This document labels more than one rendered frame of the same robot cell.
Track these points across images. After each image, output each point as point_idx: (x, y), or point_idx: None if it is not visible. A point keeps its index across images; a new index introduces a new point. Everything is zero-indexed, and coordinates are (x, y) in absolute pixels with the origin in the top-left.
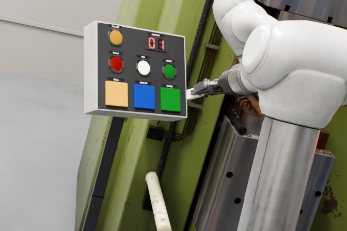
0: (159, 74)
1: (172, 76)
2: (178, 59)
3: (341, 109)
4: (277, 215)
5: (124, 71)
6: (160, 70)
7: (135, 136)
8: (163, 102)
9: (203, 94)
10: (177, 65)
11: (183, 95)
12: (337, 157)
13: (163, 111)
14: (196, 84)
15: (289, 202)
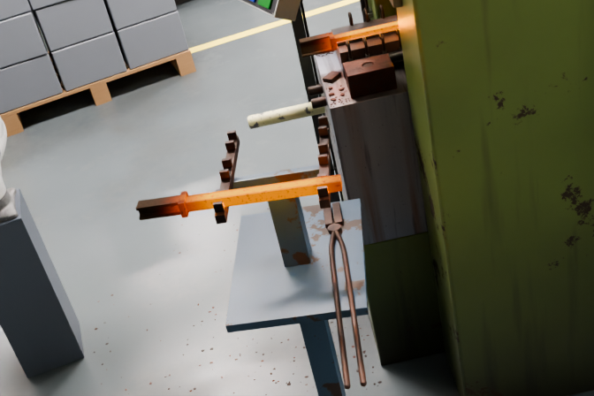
0: None
1: None
2: None
3: (404, 49)
4: None
5: None
6: None
7: None
8: None
9: None
10: None
11: None
12: (418, 128)
13: (260, 5)
14: None
15: None
